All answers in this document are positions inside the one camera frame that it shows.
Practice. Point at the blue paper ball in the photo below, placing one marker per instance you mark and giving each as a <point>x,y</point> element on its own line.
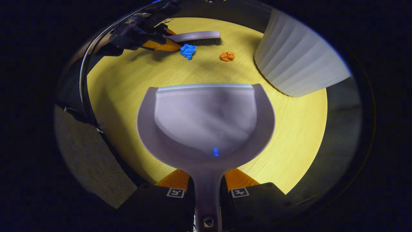
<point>187,51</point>

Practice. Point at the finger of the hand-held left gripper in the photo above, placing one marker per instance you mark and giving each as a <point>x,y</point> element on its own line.
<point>164,46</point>
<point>165,30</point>

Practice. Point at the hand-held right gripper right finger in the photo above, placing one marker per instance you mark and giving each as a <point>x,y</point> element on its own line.
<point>257,206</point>

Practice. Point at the orange paper ball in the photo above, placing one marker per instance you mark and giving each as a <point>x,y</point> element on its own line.
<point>227,56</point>

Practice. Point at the small pale pink broom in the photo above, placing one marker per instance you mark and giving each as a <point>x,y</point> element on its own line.
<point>196,36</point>

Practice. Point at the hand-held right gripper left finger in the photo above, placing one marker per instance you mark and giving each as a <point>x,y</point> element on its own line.
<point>154,206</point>

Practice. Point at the white ribbed garbage bin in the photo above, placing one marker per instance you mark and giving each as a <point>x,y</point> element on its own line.
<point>299,58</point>

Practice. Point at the black backdrop cloth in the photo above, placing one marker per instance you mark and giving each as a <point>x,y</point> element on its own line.
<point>225,9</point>

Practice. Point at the yellow wooden desktop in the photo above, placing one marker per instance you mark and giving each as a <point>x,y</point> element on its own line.
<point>128,96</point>

